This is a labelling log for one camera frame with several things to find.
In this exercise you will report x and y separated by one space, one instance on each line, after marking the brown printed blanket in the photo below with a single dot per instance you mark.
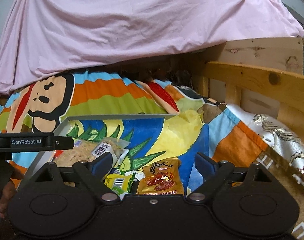
104 92

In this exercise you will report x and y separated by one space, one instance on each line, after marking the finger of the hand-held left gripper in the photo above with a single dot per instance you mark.
64 143

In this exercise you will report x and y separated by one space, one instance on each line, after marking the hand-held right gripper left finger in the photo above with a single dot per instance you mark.
104 163

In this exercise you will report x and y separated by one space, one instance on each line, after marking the person's left hand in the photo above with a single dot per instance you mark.
5 200

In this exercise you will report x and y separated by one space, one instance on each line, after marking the wooden bed frame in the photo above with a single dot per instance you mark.
254 77

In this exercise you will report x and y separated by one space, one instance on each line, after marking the brown and yellow snack packet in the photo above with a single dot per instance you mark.
162 177

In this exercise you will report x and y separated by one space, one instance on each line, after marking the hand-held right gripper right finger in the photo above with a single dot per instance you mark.
204 165

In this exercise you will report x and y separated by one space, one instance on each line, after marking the pink bed sheet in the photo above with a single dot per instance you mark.
142 30

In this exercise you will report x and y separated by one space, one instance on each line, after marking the clear rice cracker packet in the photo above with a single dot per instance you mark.
84 155

